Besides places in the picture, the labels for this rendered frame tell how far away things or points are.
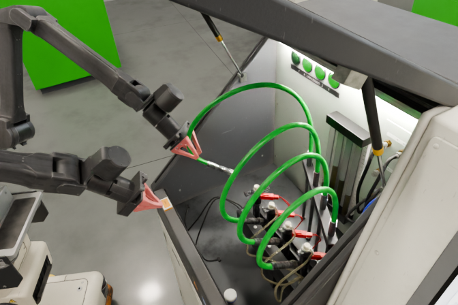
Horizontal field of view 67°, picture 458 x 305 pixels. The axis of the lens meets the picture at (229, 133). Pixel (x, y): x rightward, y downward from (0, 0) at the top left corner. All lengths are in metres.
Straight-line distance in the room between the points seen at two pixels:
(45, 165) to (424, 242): 0.72
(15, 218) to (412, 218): 1.12
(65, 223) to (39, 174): 1.94
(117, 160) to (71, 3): 3.35
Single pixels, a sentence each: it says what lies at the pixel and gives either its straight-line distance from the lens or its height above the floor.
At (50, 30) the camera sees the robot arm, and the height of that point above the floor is 1.55.
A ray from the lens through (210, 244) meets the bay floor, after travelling 1.29.
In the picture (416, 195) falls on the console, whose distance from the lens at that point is 0.68.
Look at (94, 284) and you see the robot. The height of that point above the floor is 0.27.
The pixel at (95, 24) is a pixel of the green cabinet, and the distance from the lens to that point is 4.13.
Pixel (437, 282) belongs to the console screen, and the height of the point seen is 1.31.
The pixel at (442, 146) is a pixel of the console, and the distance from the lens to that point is 0.64.
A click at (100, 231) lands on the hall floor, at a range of 2.56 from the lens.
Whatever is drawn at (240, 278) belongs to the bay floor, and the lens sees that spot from 1.21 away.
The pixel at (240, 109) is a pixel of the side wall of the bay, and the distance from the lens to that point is 1.28.
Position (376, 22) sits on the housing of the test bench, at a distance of 1.15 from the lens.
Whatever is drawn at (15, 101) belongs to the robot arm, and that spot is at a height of 1.35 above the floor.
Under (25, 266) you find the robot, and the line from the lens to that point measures 1.50.
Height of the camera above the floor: 1.88
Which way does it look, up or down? 38 degrees down
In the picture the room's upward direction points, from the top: 4 degrees counter-clockwise
